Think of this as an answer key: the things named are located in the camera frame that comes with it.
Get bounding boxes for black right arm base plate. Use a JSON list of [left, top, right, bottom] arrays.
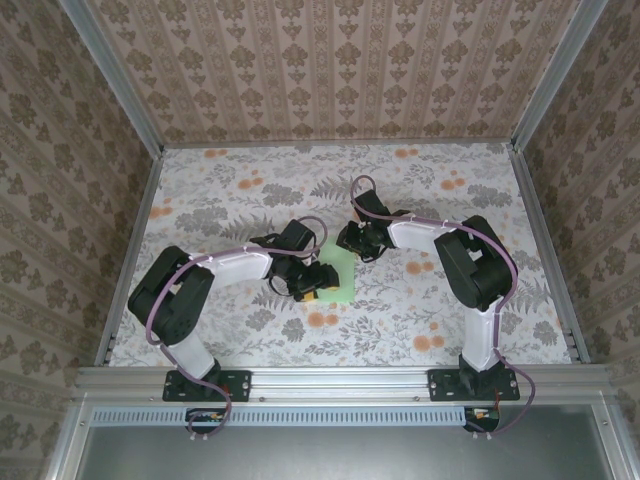
[[428, 368, 521, 403]]

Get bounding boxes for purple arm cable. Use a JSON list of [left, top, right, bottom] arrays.
[[144, 215, 330, 444], [349, 174, 537, 441]]

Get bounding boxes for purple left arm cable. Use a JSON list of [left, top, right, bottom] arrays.
[[144, 215, 330, 444]]

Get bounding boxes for aluminium corner post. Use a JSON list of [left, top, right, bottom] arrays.
[[508, 0, 609, 151], [63, 0, 166, 154]]

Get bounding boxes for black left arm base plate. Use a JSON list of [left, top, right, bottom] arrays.
[[162, 368, 253, 403]]

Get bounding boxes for aluminium side rail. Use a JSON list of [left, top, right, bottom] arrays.
[[507, 142, 594, 366], [94, 147, 166, 369]]

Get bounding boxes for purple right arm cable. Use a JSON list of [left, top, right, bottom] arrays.
[[349, 174, 537, 441]]

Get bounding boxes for floral patterned table cover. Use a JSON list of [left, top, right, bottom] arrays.
[[107, 142, 576, 369]]

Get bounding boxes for thin black camera cable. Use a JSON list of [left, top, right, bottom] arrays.
[[265, 272, 297, 298]]

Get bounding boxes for grey metal panel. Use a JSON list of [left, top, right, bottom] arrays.
[[44, 402, 640, 480]]

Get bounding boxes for light green paper sheet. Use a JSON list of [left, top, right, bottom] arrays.
[[312, 238, 358, 305]]

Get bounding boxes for black power connector module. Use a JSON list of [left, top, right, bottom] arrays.
[[186, 407, 232, 434], [463, 407, 501, 433]]

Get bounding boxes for grey slotted cable duct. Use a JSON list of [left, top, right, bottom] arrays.
[[92, 405, 469, 427]]

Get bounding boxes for long aluminium frame rail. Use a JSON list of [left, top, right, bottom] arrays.
[[74, 364, 614, 402]]

